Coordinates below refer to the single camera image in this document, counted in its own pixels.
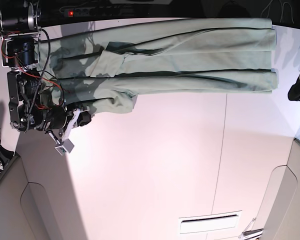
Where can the light green T-shirt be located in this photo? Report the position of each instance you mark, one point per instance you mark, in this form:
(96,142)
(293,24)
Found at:
(107,69)

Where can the black power strip red switch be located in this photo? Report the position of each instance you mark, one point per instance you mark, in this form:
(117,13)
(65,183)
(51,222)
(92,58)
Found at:
(96,12)

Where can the white table cable slot plate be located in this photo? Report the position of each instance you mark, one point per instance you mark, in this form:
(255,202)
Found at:
(209,223)

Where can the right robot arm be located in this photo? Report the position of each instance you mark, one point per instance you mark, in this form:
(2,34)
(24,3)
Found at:
(36,102)

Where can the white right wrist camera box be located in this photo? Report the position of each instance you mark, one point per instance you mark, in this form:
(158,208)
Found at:
(65,147)

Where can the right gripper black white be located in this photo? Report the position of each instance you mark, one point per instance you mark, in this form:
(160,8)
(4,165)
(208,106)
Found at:
(60,120)

